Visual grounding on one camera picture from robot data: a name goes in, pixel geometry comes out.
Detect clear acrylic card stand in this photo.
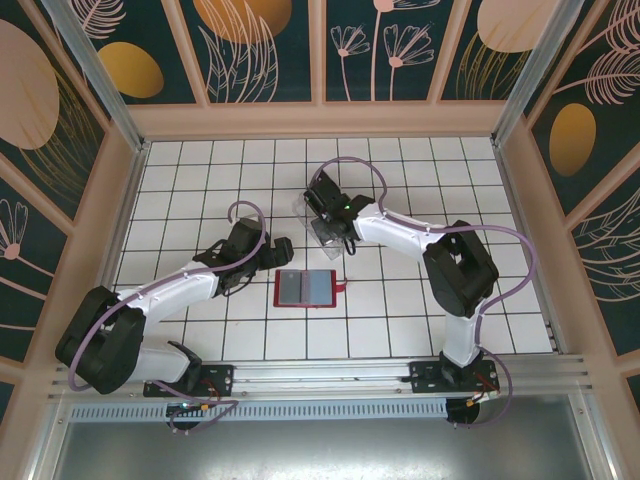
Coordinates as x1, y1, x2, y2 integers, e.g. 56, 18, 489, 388
292, 192, 352, 262

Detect red leather card holder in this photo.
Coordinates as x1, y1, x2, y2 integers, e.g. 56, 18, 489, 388
273, 268, 349, 310

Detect grey metal sheet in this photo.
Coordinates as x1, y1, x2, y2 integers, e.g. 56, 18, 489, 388
29, 393, 621, 480

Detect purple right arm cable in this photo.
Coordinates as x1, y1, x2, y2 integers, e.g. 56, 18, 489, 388
309, 157, 539, 431

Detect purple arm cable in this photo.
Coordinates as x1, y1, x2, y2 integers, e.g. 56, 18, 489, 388
67, 201, 246, 434
309, 157, 539, 431

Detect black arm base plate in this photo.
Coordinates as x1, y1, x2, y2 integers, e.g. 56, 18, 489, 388
408, 360, 501, 396
143, 364, 235, 399

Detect aluminium mounting rail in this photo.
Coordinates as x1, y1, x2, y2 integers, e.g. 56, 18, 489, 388
47, 353, 596, 399

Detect grey slotted cable duct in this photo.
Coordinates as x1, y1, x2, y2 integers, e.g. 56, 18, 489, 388
69, 398, 450, 422

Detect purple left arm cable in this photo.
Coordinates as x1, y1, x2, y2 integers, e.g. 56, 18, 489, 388
67, 201, 246, 434

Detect aluminium corner post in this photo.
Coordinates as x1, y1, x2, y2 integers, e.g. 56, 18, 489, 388
42, 0, 152, 152
492, 0, 581, 149

